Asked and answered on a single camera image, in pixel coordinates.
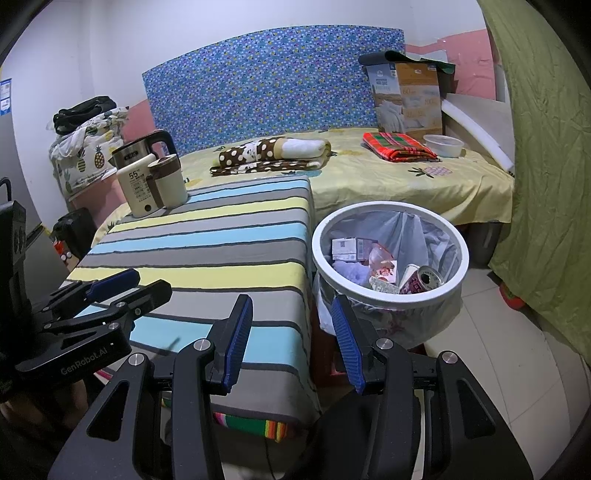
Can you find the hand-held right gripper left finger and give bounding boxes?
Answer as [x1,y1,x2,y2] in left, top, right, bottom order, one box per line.
[46,294,254,480]

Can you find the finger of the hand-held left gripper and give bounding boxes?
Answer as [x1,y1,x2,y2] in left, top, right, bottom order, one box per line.
[44,279,172,334]
[48,269,140,306]

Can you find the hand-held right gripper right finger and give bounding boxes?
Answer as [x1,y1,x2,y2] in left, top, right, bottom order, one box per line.
[330,294,532,480]

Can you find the white trash bin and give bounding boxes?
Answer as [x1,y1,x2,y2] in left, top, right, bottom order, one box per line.
[311,200,471,352]

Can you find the patterned paper cup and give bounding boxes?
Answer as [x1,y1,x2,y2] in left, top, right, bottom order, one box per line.
[369,274,400,295]

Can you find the purple foam net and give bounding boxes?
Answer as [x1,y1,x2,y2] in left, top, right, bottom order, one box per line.
[331,260,372,286]

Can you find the clear plastic cup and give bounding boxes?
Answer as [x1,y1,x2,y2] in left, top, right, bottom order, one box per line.
[368,244,399,278]

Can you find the small purple white carton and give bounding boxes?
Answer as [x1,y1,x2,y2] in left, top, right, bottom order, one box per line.
[331,237,371,263]

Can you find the red drink can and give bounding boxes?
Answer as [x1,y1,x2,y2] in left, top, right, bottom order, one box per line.
[399,265,445,296]

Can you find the clear bin liner bag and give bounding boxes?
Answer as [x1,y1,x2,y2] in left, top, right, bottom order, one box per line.
[314,208,465,352]

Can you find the person's left hand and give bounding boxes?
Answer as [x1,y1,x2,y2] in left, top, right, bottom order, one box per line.
[0,367,90,418]

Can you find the striped tablecloth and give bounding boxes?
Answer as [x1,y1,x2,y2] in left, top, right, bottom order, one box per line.
[65,175,324,428]

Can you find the pink storage box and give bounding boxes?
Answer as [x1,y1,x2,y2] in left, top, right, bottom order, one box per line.
[67,173,121,222]

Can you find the multicoloured woven cloth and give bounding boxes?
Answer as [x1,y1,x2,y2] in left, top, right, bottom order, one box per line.
[210,408,289,444]

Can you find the beige electric kettle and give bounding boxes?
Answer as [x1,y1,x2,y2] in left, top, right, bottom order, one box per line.
[108,130,177,219]

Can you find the beige brown insulated mug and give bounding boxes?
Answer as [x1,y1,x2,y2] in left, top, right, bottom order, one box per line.
[147,154,189,208]

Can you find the pineapple print bedding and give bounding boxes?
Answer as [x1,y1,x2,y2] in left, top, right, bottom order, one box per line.
[48,107,130,197]

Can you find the yellow bed sheet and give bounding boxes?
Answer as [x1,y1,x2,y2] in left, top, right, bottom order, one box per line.
[90,124,515,250]

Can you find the brown polka-dot blanket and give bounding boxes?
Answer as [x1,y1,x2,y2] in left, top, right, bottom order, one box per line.
[210,136,332,177]

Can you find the black bag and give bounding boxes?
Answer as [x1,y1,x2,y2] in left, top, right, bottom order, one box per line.
[52,96,117,136]

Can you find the red plaid cloth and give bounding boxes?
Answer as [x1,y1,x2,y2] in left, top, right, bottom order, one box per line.
[362,132,439,163]

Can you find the white bowl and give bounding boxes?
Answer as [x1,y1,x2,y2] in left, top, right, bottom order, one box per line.
[423,134,465,158]

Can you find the printed cardboard box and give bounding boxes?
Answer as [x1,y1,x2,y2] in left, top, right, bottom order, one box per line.
[359,51,455,141]

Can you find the blue floral headboard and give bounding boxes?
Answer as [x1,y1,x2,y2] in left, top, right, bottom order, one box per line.
[141,27,406,158]

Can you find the white foam board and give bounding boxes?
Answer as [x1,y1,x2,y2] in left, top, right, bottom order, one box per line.
[441,92,515,174]

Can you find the green curtain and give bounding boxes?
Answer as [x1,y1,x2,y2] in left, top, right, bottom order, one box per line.
[478,0,591,365]

